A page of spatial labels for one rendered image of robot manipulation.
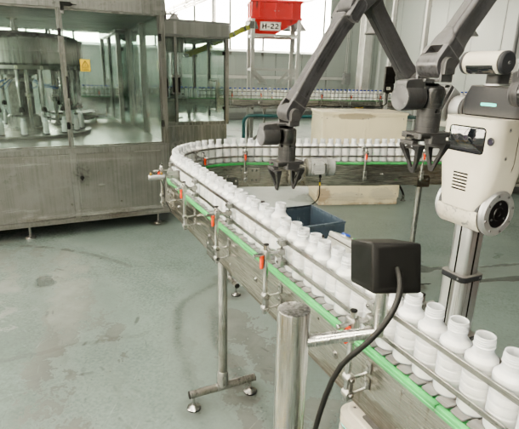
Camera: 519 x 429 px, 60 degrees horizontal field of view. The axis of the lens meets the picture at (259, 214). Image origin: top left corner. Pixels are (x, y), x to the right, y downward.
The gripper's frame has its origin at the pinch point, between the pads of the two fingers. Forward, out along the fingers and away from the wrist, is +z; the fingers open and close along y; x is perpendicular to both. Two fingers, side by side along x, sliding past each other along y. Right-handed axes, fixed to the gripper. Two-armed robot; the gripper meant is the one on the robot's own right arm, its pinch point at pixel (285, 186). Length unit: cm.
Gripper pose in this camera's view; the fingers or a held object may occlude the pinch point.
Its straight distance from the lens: 153.6
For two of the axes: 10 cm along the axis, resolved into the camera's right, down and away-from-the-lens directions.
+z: -0.3, 9.5, 3.0
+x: 4.3, 2.8, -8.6
